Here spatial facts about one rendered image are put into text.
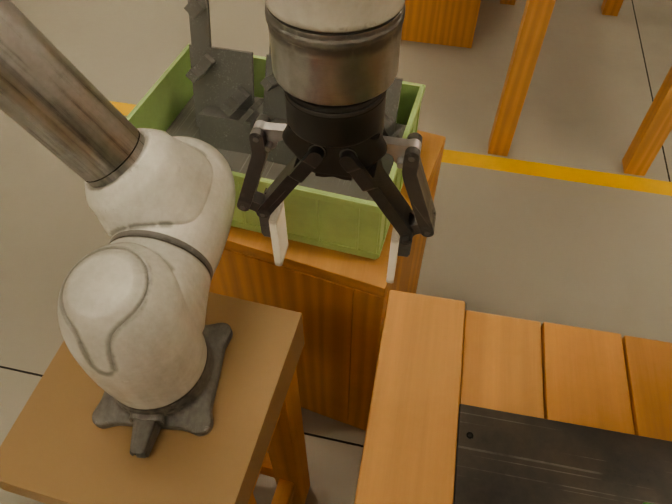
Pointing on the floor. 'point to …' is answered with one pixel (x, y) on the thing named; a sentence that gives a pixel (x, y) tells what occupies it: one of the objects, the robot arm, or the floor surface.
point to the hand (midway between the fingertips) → (336, 252)
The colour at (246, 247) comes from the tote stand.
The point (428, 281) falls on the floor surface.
